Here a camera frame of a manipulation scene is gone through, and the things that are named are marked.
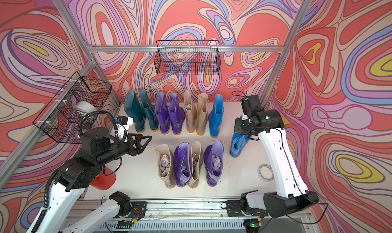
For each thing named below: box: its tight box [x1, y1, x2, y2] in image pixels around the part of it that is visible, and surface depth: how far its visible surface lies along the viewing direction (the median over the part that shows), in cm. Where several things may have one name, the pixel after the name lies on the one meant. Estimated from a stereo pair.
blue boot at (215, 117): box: [208, 94, 225, 138], surface depth 91 cm
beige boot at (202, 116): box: [196, 92, 210, 136], surface depth 89 cm
